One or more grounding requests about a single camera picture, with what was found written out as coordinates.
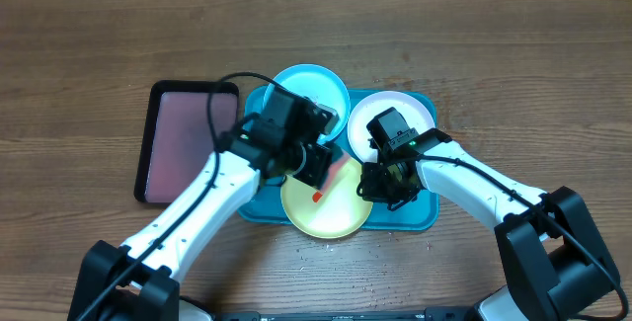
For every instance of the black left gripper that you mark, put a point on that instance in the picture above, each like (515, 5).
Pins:
(314, 174)

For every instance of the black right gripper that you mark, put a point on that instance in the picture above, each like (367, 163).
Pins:
(377, 191)

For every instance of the red sponge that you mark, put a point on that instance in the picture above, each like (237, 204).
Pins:
(334, 165)

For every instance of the teal plastic tray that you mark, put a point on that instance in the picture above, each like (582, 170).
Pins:
(418, 215)

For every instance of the yellow plate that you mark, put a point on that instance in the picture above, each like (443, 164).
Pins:
(335, 212)

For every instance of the light blue plate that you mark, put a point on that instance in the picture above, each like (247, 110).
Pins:
(322, 86)

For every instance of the dark tray with red water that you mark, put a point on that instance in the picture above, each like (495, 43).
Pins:
(176, 140)

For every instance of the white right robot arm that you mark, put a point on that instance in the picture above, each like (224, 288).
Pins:
(555, 261)

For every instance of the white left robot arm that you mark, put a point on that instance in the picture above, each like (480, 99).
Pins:
(141, 278)

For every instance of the white pink plate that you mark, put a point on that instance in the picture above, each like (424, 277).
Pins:
(417, 110)

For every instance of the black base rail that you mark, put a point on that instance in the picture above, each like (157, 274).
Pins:
(435, 313)

